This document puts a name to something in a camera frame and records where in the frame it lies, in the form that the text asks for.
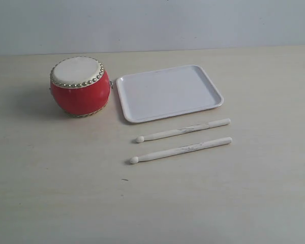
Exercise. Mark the white drumstick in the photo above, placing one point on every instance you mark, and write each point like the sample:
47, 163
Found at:
184, 130
180, 150

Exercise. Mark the red small drum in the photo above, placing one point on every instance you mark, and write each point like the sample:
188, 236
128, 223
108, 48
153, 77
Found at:
80, 85

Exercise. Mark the white plastic tray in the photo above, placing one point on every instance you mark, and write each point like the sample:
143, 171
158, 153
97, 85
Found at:
165, 93

